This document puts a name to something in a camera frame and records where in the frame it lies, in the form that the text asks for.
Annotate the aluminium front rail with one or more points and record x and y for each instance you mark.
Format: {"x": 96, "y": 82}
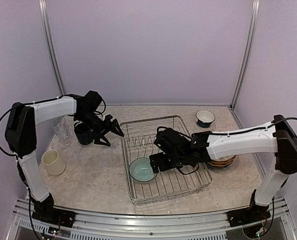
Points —
{"x": 90, "y": 225}

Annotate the right aluminium corner post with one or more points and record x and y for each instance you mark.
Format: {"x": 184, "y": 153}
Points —
{"x": 246, "y": 54}

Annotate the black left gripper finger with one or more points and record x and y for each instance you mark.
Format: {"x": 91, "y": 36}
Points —
{"x": 101, "y": 140}
{"x": 115, "y": 128}

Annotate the metal wire dish rack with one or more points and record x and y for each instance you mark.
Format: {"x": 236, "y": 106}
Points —
{"x": 137, "y": 142}

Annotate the white ceramic mug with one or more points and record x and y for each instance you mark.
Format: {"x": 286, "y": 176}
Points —
{"x": 53, "y": 162}

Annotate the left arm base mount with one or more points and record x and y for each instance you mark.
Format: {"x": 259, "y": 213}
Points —
{"x": 45, "y": 211}

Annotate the cream bird pattern plate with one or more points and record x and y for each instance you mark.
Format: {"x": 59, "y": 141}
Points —
{"x": 225, "y": 158}

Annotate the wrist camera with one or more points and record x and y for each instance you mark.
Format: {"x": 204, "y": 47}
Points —
{"x": 168, "y": 140}
{"x": 91, "y": 101}

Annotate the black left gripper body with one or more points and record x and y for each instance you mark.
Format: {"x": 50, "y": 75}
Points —
{"x": 97, "y": 125}

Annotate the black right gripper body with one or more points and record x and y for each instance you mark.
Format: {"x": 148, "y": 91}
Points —
{"x": 163, "y": 165}

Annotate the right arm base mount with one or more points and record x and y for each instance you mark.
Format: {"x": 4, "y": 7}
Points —
{"x": 250, "y": 214}

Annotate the left aluminium corner post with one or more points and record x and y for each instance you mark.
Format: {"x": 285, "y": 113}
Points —
{"x": 50, "y": 45}

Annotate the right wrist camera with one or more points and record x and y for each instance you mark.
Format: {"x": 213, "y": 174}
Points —
{"x": 168, "y": 140}

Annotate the dark blue mug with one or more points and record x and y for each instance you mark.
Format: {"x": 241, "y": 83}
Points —
{"x": 83, "y": 133}

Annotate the yellow polka dot plate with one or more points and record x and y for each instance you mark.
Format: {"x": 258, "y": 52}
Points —
{"x": 219, "y": 164}

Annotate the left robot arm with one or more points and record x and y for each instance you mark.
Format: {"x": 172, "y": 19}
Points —
{"x": 21, "y": 136}

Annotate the aluminium corner post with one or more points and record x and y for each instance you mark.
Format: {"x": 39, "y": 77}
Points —
{"x": 50, "y": 45}
{"x": 246, "y": 54}

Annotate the clear glass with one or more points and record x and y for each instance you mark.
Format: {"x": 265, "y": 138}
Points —
{"x": 64, "y": 136}
{"x": 59, "y": 126}

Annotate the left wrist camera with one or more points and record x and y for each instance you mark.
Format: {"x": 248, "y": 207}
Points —
{"x": 91, "y": 101}

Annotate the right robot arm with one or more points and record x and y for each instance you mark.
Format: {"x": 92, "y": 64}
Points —
{"x": 275, "y": 137}

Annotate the grey striped ceramic bowl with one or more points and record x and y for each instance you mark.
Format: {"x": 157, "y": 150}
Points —
{"x": 141, "y": 171}

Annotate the teal white ceramic bowl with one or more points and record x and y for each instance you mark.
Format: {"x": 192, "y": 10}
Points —
{"x": 204, "y": 118}

